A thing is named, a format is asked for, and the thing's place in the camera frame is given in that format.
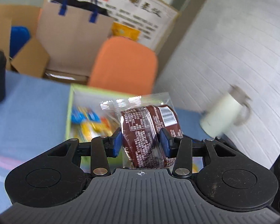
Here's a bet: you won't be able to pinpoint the dark red snack packet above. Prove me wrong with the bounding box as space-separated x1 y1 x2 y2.
100 93 183 168

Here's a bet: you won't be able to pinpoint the yellow chip bag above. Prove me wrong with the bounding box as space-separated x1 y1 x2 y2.
80 117 113 141

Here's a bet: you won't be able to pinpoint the blue cookie packet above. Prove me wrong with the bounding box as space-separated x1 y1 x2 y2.
71 107 100 124

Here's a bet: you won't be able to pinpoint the green cardboard box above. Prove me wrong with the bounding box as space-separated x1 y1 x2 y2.
64 83 201 175

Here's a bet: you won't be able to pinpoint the orange chair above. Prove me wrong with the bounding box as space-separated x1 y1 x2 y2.
87 36 158 95

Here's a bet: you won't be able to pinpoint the cream thermos jug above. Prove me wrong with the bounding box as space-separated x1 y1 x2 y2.
200 85 252 138

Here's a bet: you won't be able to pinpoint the blue striped tablecloth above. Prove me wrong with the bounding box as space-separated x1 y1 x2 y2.
0 71 216 215

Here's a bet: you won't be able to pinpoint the brown cardboard box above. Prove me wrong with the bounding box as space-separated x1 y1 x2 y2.
0 4 50 78

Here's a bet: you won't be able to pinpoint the white poster with chinese text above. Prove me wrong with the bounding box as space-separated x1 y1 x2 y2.
47 0 179 51

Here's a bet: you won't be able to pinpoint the blue plastic object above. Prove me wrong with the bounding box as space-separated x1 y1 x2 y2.
9 26 31 58

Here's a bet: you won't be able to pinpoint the brown paper bag blue handles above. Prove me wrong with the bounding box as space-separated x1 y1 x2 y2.
36 0 114 76

